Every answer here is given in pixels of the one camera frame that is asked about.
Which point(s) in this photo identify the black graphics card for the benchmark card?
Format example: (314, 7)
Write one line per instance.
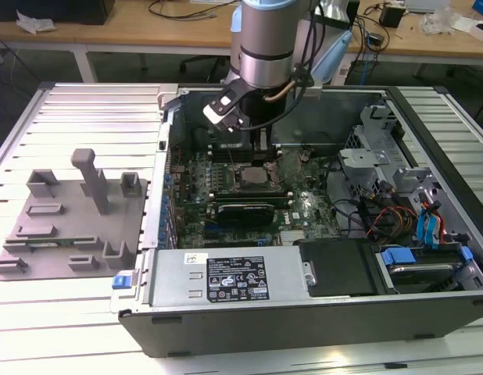
(245, 213)

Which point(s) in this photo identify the flat white box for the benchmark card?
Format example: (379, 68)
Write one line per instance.
(425, 4)

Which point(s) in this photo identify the hard disk in blue carrier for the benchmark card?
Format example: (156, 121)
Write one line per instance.
(421, 273)

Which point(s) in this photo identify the black plastic fan shroud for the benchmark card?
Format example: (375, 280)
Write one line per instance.
(335, 265)

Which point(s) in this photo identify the large black box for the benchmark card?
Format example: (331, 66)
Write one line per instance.
(69, 9)

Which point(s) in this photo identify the green motherboard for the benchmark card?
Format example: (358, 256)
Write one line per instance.
(194, 183)

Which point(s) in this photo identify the blue case latch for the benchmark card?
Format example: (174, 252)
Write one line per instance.
(122, 282)

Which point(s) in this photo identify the silver metal drive cage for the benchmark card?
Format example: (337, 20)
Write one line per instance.
(358, 156)

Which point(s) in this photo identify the black round cylinder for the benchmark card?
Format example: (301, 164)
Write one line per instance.
(200, 137)

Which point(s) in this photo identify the small power adapter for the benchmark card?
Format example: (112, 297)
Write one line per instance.
(375, 39)

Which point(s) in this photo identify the silver power supply with label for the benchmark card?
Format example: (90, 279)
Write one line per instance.
(175, 273)

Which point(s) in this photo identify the wooden desk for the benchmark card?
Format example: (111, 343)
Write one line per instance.
(120, 33)

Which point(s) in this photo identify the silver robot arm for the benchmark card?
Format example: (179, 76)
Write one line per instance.
(265, 39)

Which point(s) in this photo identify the clear plastic bags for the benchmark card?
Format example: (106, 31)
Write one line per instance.
(441, 21)

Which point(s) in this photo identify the small silver heatsink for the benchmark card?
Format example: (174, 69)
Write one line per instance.
(290, 236)

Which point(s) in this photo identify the grey parts rack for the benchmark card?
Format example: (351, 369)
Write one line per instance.
(77, 234)

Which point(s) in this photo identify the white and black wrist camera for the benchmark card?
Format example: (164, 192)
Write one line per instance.
(224, 107)

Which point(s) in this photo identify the thin metal locking lever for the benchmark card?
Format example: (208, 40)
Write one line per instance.
(230, 152)

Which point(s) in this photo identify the small black speaker box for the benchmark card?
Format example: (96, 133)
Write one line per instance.
(391, 16)

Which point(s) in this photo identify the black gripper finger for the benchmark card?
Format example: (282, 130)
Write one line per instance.
(263, 146)

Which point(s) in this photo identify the crumpled white paper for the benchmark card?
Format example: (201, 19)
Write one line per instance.
(32, 24)

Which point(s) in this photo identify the CPU socket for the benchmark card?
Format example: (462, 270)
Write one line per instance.
(237, 180)

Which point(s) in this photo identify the black open PC case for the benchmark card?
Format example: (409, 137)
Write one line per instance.
(265, 332)

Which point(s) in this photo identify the round coin battery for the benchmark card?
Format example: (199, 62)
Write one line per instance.
(307, 155)

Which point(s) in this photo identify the black RAM slot bank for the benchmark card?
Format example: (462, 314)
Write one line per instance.
(241, 154)
(265, 195)

